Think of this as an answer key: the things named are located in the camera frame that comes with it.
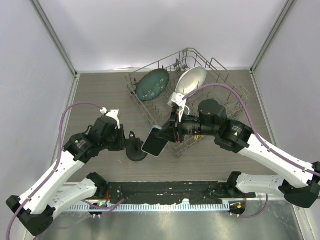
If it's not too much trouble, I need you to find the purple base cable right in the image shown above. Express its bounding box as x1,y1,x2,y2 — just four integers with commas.
229,193,270,218

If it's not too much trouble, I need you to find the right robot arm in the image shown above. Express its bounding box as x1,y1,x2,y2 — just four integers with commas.
156,99,320,209

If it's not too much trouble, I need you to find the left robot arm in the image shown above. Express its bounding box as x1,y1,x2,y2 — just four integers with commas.
6,110,126,237

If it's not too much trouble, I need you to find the grey wire dish rack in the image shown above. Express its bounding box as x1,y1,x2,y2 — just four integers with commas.
124,47,251,158

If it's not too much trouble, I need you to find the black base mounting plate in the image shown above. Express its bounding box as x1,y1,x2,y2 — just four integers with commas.
99,180,233,205

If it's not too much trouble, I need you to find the dark green mug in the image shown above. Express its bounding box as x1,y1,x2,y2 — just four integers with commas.
183,105,191,115

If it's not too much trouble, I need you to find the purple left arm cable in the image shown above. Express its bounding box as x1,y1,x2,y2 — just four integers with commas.
5,101,103,240

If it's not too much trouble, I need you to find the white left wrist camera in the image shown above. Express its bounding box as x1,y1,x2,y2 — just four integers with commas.
99,107,120,129

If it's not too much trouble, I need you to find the black phone stand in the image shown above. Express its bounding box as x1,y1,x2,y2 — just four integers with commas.
125,131,148,162

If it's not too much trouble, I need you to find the teal ceramic plate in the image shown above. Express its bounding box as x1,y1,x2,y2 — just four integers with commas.
135,69,170,101

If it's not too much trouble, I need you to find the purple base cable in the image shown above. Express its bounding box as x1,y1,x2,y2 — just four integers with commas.
82,198,126,217
229,193,270,218

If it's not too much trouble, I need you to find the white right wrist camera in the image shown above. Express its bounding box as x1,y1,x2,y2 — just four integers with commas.
167,92,187,121

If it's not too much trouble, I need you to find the white slotted cable duct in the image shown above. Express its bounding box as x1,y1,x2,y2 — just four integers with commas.
66,201,230,213

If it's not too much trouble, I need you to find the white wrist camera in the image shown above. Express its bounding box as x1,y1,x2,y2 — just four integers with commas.
167,92,187,121
99,107,120,129

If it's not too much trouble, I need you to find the black smartphone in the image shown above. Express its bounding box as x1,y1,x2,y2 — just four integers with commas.
141,125,168,157

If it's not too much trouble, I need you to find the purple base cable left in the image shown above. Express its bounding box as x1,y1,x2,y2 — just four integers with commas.
82,198,126,217

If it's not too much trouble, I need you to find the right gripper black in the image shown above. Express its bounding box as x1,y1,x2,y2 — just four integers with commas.
155,108,218,143

